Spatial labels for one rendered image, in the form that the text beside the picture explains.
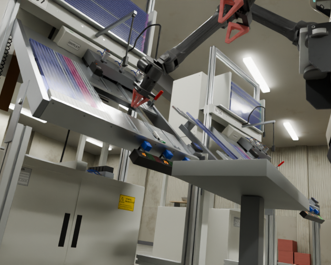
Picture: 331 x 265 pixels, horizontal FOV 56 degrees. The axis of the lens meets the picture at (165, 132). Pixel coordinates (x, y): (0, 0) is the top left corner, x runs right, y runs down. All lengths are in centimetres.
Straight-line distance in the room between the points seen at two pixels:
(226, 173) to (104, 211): 74
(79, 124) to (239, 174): 49
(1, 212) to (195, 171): 47
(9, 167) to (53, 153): 1155
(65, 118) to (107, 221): 58
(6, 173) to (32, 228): 40
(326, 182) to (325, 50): 863
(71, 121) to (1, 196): 28
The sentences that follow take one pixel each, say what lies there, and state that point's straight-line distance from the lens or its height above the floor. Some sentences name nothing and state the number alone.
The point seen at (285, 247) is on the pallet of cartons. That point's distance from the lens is 832.
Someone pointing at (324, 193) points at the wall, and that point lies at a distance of 950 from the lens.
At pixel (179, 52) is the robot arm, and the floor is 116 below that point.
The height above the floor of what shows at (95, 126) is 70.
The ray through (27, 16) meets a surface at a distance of 174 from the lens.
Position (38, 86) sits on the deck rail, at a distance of 95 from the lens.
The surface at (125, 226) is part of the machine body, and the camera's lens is 143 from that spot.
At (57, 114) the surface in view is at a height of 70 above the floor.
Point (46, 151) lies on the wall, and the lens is 1218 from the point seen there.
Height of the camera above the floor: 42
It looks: 18 degrees up
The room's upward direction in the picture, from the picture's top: 7 degrees clockwise
